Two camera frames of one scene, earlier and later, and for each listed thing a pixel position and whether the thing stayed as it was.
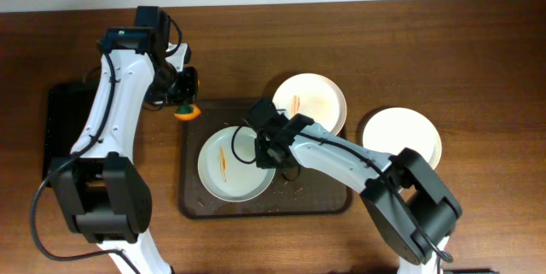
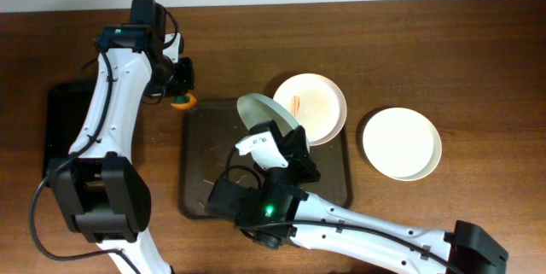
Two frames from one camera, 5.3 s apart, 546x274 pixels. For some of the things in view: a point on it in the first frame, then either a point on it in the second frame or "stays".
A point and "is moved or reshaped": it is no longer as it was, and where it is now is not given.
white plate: x=316 y=96 stays
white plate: x=393 y=130 stays
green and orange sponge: x=188 y=112 is moved or reshaped
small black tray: x=66 y=108 stays
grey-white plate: x=227 y=165 is moved or reshaped
